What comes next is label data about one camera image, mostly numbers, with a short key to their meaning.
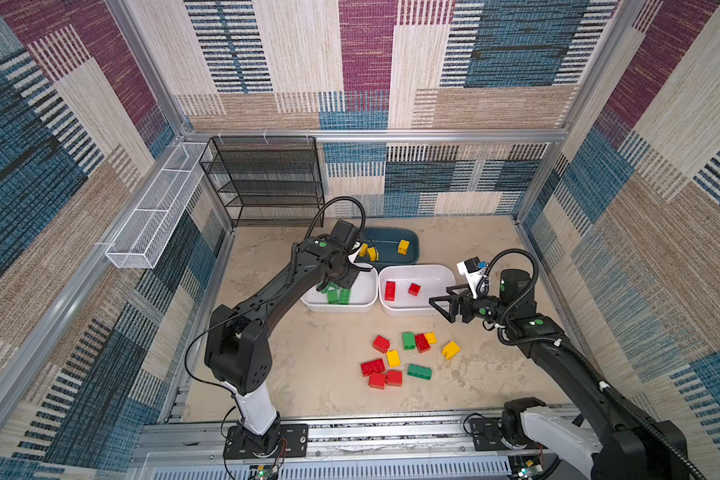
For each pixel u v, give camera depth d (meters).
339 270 0.69
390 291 0.98
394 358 0.85
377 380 0.82
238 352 0.45
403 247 1.09
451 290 0.81
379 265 1.00
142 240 0.91
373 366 0.85
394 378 0.83
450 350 0.86
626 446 0.38
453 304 0.69
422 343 0.89
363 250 1.09
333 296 1.00
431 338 0.89
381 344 0.87
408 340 0.89
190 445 0.76
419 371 0.82
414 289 0.99
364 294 0.99
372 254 1.06
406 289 1.00
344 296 0.98
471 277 0.70
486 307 0.68
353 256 0.75
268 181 1.10
